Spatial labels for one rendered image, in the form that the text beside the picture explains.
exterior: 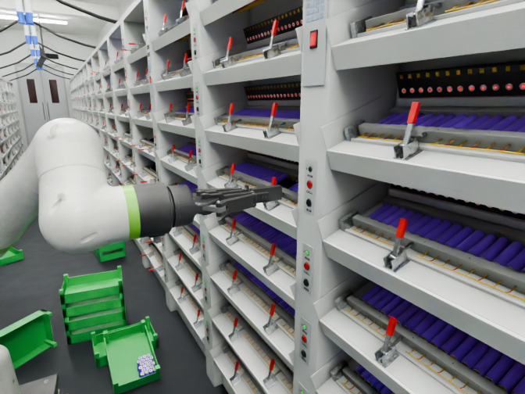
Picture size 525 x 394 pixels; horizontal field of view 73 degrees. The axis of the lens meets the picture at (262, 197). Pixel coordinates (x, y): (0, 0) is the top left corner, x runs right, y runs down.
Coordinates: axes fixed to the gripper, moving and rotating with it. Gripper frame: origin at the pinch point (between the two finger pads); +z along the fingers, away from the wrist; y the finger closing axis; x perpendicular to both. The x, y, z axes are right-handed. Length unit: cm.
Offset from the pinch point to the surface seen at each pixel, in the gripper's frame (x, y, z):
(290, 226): -11.8, -8.6, 12.3
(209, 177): -10, -66, 13
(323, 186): 1.1, 3.9, 12.1
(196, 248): -49, -90, 15
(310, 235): -11.4, 0.1, 12.1
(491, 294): -8.9, 37.6, 16.8
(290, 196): -7.0, -18.0, 18.5
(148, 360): -99, -87, -11
